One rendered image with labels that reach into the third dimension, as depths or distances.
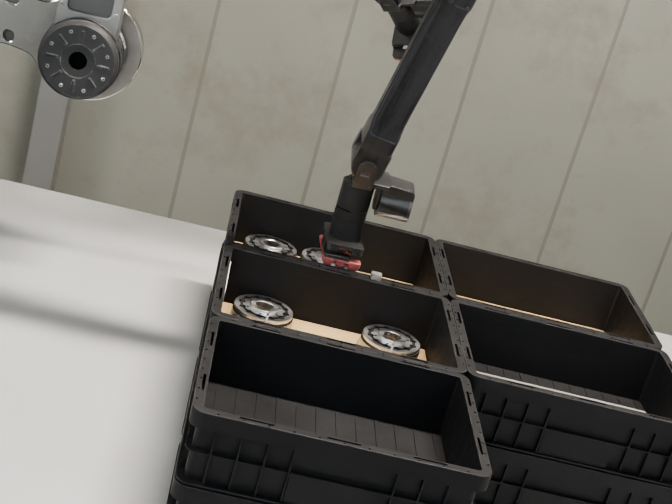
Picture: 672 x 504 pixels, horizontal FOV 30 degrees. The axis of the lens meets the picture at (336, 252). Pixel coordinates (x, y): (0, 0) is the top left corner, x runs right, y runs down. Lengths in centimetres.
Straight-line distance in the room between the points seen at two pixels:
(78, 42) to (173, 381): 61
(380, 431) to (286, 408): 15
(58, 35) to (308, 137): 180
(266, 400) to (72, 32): 75
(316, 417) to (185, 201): 220
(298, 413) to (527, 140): 228
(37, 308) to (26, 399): 33
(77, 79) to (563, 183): 217
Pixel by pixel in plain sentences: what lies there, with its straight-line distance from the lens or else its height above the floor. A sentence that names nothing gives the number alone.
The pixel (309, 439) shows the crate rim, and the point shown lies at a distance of 160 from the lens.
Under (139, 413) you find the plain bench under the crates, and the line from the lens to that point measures 202.
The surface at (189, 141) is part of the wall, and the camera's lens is 394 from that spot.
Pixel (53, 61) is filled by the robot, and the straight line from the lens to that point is 225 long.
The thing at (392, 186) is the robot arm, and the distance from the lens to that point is 216.
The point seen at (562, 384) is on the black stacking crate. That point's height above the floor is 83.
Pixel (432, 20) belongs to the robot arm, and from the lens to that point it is 200.
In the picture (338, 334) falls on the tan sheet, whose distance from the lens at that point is 215.
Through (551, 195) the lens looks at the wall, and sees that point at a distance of 408.
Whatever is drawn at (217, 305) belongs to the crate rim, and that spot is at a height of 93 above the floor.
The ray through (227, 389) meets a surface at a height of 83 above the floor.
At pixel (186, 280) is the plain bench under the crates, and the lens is 254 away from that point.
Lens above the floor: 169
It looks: 20 degrees down
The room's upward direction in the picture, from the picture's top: 16 degrees clockwise
